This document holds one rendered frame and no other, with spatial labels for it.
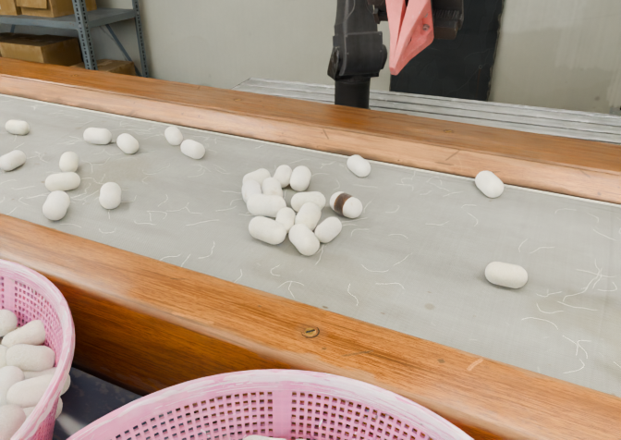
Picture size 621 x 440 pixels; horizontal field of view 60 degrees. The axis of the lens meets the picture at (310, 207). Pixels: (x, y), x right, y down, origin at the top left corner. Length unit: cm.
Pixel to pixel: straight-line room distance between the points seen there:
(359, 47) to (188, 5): 213
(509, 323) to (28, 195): 48
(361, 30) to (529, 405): 71
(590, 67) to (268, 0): 146
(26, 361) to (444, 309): 29
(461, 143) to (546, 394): 38
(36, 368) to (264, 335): 16
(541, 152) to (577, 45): 190
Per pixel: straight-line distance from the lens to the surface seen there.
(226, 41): 292
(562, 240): 54
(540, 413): 33
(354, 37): 92
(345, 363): 34
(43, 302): 44
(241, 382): 33
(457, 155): 64
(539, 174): 63
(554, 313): 45
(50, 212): 57
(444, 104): 111
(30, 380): 39
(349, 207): 52
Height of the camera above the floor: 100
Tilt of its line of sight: 28 degrees down
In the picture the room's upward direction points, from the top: straight up
